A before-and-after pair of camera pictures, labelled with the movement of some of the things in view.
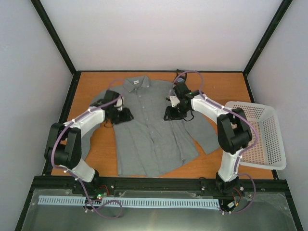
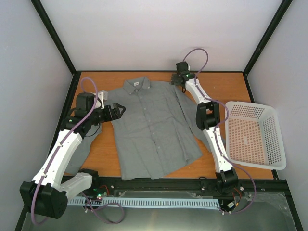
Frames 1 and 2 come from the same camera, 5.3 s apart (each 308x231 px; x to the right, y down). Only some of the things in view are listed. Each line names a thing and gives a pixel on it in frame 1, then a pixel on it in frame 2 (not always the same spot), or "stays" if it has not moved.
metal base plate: [265, 211] stays
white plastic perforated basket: [268, 152] stays
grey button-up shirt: [152, 143] stays
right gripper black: [171, 116] to [173, 80]
